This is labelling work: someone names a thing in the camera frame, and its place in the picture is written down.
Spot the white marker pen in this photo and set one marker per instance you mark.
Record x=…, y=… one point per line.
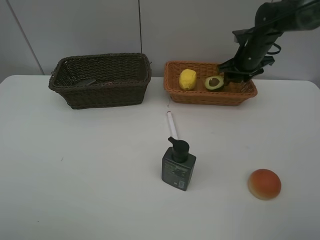
x=171, y=124

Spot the yellow lemon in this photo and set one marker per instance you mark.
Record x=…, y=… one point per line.
x=187, y=79

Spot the halved avocado with pit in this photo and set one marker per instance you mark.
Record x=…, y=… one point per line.
x=214, y=83

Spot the dark brown wicker basket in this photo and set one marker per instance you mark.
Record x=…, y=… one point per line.
x=102, y=80

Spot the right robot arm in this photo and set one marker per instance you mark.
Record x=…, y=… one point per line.
x=288, y=16

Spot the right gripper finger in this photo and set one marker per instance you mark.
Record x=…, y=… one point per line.
x=230, y=77

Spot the black whiteboard eraser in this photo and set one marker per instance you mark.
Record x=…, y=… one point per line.
x=85, y=82

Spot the orange wicker basket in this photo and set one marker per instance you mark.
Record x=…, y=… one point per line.
x=233, y=94

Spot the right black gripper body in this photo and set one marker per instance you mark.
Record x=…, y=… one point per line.
x=251, y=57

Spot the pink bottle white cap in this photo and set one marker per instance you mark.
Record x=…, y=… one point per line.
x=110, y=83

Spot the dark green pump bottle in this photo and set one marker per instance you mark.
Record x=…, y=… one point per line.
x=178, y=164

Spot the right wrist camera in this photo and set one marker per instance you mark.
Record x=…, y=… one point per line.
x=241, y=36

